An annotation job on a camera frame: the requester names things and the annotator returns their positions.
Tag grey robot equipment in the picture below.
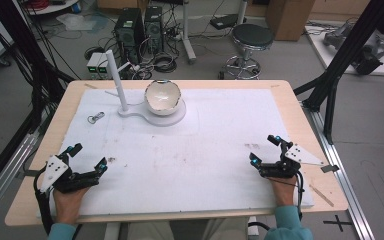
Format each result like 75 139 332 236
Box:
323 21 384 76

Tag white stand with pole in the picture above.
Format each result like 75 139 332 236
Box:
104 49 187 128

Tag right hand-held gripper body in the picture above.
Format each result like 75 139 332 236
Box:
258 141 326 179

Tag wooden table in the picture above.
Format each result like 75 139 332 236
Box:
4 79 349 228

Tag cardboard box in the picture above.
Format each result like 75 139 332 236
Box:
265 0 316 42

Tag white bowl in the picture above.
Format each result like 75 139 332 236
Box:
144 79 183 117

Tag black flat device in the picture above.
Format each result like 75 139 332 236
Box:
209 13 248 30

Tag person's right hand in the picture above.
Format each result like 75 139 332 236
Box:
271 175 298 207

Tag black metal frame with cables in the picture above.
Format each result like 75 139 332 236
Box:
0 0 76 201

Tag small grey clip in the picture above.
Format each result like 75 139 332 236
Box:
320 164 340 174

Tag clear plastic sheet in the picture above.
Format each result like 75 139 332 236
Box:
56 13 109 33

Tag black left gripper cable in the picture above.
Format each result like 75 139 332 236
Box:
33 166 56 235

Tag large black computer tower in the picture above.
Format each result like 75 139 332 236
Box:
114 8 145 65

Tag coil of black cables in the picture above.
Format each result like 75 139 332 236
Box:
152 53 178 74

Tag aluminium rail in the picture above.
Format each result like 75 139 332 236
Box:
0 133 42 228
301 101 376 240

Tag round white table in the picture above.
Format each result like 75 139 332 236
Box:
23 0 81 16

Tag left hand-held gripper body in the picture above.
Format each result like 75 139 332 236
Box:
39 153 100 195

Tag white floor board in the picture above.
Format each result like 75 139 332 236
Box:
304 24 384 77

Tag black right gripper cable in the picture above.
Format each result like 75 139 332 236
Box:
294 170 305 222

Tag white power supply box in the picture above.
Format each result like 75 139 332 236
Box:
97 53 112 80
86 52 102 80

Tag metal key ring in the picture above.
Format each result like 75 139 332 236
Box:
87 111 106 125

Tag person's left hand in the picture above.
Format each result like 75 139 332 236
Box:
53 186 91 225

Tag black round stool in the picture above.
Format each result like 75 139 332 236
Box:
220 23 275 80

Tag slim black computer tower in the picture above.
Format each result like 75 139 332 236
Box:
143 5 165 54

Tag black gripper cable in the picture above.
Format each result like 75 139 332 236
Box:
33 166 56 235
294 170 305 222

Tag white desk leg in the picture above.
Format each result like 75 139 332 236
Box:
179 0 198 65

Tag white foam mat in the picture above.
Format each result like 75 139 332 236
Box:
48 88 315 217

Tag thin wooden stick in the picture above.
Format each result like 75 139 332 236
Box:
309 184 335 208

